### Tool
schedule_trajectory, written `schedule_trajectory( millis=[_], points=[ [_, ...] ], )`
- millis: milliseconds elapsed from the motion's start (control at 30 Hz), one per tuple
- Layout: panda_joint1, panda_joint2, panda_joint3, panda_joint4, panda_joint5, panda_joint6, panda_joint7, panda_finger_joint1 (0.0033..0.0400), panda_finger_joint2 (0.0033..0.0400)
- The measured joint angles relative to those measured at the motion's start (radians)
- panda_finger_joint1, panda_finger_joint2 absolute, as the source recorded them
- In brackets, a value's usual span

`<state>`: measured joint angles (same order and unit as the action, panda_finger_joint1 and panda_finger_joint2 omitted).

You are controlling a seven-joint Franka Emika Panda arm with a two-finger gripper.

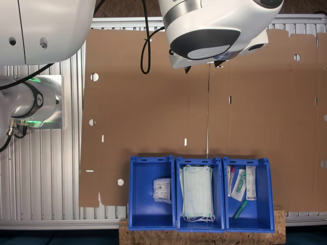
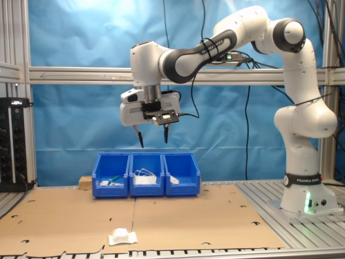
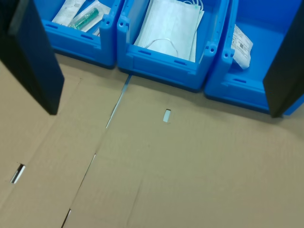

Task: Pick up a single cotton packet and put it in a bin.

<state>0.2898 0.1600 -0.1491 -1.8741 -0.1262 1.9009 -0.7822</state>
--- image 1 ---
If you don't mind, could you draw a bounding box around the brown cardboard sheet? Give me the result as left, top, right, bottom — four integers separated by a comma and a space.
78, 28, 327, 212

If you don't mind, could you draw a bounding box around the red-capped tube in packet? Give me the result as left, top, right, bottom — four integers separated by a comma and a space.
227, 165, 236, 198

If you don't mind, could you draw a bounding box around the light green face mask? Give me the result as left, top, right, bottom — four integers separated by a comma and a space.
182, 166, 215, 217
178, 164, 214, 214

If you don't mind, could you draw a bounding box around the long white printed packet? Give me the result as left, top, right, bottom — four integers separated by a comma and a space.
245, 165, 257, 202

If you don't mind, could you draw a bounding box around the green syringe in clear packet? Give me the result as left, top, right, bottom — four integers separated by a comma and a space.
230, 168, 247, 201

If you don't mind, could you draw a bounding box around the white printed gauze packet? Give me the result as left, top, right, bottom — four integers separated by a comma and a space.
153, 178, 172, 204

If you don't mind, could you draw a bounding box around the blue plastic bin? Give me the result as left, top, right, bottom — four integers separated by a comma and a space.
222, 157, 275, 233
128, 155, 177, 231
175, 156, 226, 233

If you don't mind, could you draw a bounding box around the loose green capped needle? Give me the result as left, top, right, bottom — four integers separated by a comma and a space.
232, 200, 249, 221

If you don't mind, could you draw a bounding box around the chipboard wood plank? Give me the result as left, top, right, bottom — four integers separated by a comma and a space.
119, 209, 287, 245

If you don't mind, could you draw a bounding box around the black camera cable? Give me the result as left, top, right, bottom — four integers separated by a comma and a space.
140, 0, 167, 75

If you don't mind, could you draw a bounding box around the thin black cable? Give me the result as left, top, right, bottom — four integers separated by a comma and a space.
0, 63, 55, 90

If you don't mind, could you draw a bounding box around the black base connector cable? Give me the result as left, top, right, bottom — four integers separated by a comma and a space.
0, 119, 29, 154

